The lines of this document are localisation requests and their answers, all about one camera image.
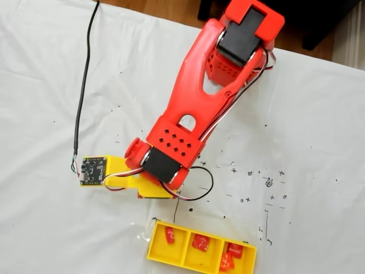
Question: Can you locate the orange candy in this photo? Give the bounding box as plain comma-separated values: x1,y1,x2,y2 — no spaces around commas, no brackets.
164,227,176,245

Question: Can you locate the red candy with pointed logo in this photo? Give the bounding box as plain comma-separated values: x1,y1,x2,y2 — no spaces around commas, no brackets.
190,233,211,252

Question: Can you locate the red candy with round logo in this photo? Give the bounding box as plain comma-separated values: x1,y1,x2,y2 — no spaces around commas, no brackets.
227,241,245,259

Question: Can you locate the red candy with brand text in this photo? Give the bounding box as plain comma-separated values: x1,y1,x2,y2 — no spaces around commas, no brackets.
219,252,236,271

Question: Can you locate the yellow three-compartment box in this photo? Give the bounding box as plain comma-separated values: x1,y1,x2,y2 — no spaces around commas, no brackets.
147,221,257,274

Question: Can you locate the white table cloth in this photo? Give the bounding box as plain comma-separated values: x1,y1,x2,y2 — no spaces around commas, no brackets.
0,0,365,274

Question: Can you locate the camera board on yellow mount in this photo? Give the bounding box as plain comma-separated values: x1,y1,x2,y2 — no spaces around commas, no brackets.
79,154,135,191

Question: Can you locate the black camera cable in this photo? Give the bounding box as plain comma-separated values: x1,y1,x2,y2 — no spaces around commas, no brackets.
70,0,101,182

